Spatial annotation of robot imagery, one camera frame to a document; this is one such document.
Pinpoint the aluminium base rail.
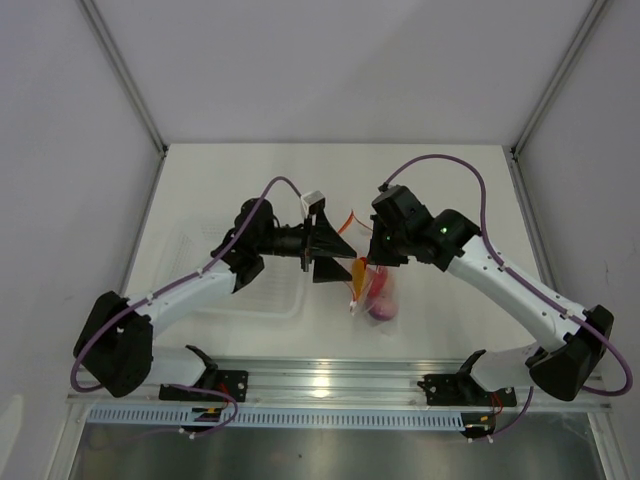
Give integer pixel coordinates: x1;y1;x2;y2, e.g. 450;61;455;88
64;357;613;413

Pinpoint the aluminium frame post left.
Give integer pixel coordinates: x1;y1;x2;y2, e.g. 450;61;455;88
76;0;168;158

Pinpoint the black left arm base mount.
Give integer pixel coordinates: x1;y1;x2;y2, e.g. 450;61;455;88
159;370;249;403

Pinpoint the aluminium frame post right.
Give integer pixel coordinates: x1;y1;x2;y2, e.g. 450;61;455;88
510;0;614;161

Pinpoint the purple toy onion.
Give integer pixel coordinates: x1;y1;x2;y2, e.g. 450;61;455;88
368;298;398;321

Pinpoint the white slotted cable duct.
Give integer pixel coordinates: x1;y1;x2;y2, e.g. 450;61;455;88
87;404;465;432

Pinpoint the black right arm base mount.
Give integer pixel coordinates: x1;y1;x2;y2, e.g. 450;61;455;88
417;374;517;407

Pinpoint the aluminium frame post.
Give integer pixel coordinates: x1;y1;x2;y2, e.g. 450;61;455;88
510;0;614;161
76;0;168;158

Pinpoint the red toy bell pepper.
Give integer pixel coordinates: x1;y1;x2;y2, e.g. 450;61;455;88
367;266;389;298

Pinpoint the clear zip bag orange zipper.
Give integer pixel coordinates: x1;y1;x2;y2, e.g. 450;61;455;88
338;209;400;337

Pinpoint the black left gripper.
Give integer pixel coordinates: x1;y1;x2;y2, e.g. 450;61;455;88
256;205;356;283

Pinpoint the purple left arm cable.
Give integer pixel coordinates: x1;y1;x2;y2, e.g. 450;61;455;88
69;175;306;396

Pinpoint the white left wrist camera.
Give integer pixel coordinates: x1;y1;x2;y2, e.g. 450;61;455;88
300;190;326;217

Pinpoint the white perforated plastic basket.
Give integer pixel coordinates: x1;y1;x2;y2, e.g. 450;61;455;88
162;212;307;321

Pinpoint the orange toy croissant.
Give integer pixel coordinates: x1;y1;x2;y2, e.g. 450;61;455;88
351;257;367;301

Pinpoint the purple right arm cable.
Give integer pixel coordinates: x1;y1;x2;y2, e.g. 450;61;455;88
378;153;634;396

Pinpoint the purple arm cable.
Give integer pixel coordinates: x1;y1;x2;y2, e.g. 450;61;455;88
69;175;306;396
378;153;634;396

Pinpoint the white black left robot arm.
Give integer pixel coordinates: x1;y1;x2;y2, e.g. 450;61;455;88
73;198;356;400

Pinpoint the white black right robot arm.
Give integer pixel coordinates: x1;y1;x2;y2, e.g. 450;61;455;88
368;185;614;404

